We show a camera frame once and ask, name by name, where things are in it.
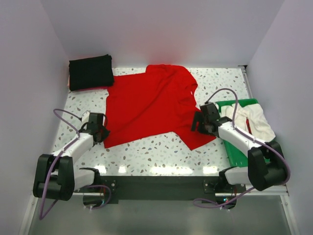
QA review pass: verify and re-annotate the folded black t-shirt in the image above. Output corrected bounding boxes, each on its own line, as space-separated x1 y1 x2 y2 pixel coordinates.
68 54 114 91

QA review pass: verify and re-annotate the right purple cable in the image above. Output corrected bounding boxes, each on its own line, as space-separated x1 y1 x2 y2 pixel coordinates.
193 88 291 210

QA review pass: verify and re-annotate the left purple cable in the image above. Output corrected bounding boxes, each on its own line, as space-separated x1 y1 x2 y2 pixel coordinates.
39 109 112 220

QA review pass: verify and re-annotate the red t-shirt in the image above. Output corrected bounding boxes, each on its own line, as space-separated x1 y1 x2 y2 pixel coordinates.
104 65 215 150

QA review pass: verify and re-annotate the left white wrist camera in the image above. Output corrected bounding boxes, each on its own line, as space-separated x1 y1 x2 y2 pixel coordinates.
81 111 90 123

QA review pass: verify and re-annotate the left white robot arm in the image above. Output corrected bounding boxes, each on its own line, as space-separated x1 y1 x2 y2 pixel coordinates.
33 111 110 201

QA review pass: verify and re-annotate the green plastic bin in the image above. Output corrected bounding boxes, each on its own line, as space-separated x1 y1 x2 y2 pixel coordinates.
216 99 258 167

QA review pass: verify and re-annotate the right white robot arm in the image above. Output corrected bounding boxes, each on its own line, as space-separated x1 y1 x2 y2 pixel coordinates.
191 102 291 192

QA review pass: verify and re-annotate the white t-shirt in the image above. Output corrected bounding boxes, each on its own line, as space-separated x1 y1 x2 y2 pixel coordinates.
224 103 276 144

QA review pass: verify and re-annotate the purple cable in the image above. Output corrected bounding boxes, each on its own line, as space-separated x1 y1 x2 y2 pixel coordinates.
193 88 291 210
39 109 112 220

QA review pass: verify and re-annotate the aluminium frame rail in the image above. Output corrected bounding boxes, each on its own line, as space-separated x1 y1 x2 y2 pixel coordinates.
73 186 289 196

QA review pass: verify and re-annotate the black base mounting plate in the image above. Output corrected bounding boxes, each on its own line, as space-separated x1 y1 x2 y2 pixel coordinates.
82 175 238 210

